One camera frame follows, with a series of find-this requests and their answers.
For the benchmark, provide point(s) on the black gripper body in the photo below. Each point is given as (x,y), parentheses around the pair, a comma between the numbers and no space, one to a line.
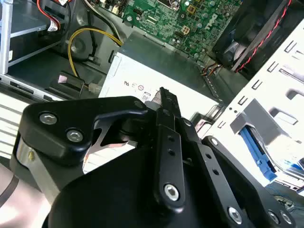
(114,202)

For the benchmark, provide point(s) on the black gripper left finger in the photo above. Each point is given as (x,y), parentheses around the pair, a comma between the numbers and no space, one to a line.
(59,111)

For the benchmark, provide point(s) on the hard disk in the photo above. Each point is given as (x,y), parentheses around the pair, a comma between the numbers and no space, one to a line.
(259,152)

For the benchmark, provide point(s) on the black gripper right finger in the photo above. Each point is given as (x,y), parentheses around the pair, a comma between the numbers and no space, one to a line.
(237,190)

